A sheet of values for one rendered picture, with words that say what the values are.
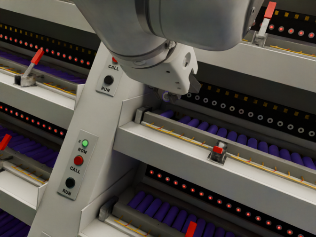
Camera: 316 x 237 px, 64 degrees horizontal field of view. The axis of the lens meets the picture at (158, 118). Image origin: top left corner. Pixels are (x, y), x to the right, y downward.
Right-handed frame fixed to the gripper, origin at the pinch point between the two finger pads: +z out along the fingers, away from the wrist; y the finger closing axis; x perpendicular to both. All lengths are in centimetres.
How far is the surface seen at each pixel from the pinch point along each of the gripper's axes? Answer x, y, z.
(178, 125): 4.1, -3.0, 5.7
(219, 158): 7.3, -11.8, 4.0
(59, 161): 18.6, 15.4, 3.8
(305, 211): 10.2, -25.5, 2.6
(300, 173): 4.7, -24.3, 5.9
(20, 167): 24.7, 29.3, 12.3
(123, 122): 7.5, 6.3, 3.2
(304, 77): -8.6, -19.6, -0.1
